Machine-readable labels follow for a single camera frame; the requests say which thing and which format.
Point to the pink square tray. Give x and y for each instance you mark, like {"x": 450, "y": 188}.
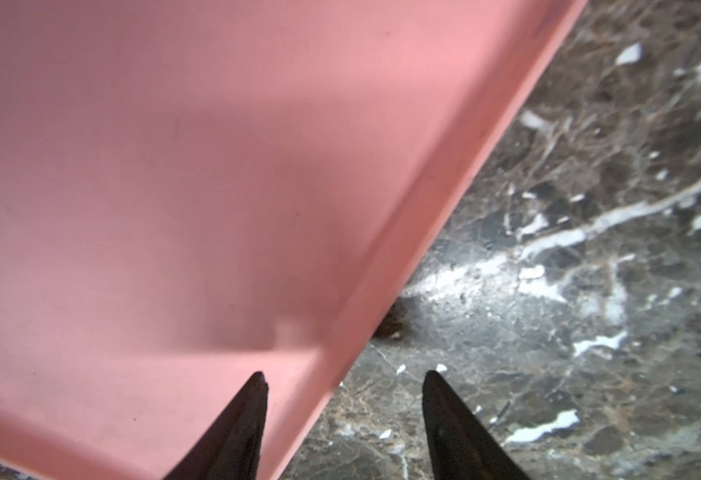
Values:
{"x": 194, "y": 191}

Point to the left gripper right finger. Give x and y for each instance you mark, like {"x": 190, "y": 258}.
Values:
{"x": 460, "y": 448}

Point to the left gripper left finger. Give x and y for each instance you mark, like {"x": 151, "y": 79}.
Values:
{"x": 230, "y": 448}

